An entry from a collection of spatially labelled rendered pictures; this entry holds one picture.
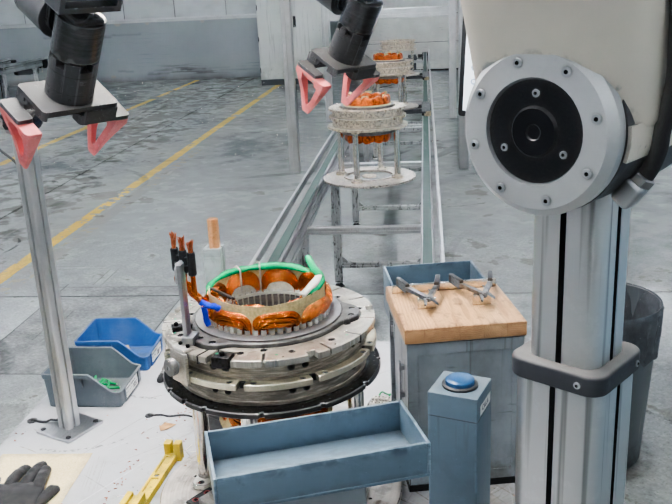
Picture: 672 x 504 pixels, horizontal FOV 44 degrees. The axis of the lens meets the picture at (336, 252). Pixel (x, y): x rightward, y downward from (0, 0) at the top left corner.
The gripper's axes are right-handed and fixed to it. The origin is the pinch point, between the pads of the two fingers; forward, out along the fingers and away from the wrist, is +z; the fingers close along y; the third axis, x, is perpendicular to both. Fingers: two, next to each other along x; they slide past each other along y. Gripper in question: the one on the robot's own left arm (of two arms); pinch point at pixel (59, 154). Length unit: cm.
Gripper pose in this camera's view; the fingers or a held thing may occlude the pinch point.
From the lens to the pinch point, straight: 113.2
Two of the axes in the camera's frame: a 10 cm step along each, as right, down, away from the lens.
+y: -6.8, 2.5, -6.9
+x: 6.6, 6.2, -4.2
